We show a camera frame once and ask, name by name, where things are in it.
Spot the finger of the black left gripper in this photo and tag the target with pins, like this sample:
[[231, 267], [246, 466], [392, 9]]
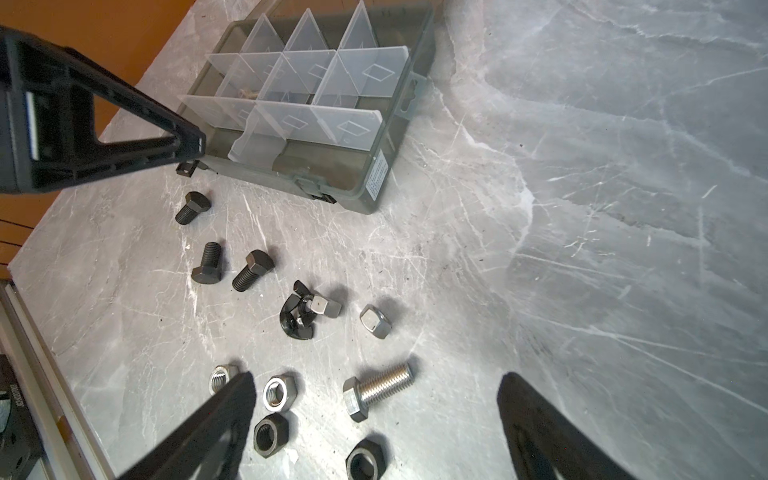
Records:
[[48, 136]]

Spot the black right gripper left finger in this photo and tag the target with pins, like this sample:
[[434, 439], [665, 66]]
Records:
[[210, 443]]

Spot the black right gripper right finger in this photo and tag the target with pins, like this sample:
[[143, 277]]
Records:
[[542, 442]]

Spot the brass wing nut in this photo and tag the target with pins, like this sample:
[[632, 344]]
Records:
[[248, 94]]

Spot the silver hex nut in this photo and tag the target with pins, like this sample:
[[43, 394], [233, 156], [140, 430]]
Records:
[[279, 393], [221, 375]]

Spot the black hex nut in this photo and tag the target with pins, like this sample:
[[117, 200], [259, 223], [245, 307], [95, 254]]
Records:
[[366, 461], [271, 434]]

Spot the black hex bolt far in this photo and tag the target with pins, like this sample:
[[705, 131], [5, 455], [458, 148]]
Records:
[[195, 203]]

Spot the black hex bolt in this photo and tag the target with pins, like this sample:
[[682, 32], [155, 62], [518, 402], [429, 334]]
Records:
[[195, 203], [209, 271], [258, 264]]

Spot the silver hex bolt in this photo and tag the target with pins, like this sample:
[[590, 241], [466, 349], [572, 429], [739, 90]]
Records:
[[358, 395]]

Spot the black hex bolt middle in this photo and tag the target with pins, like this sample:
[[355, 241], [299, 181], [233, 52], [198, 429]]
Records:
[[209, 271]]

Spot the black hex bolt near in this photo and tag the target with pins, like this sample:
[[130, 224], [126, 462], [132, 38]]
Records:
[[258, 264]]

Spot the grey plastic organizer box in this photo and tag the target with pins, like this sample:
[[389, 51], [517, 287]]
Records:
[[338, 84]]

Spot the aluminium front rail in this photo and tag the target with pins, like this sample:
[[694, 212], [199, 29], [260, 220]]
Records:
[[69, 448]]

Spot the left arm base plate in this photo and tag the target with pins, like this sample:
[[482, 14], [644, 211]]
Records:
[[21, 447]]

